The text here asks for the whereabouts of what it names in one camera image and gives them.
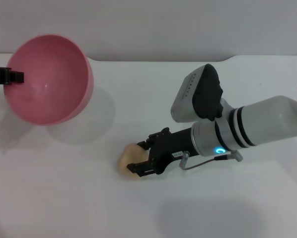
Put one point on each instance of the pink plastic bowl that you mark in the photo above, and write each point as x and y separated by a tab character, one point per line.
49	94

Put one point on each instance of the beige egg yolk pastry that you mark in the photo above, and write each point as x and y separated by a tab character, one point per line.
131	158

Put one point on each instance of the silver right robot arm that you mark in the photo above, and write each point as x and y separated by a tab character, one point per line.
262	121

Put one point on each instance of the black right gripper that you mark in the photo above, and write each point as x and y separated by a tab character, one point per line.
173	146

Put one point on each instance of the right wrist camera housing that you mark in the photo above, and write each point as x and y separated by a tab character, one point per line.
193	96

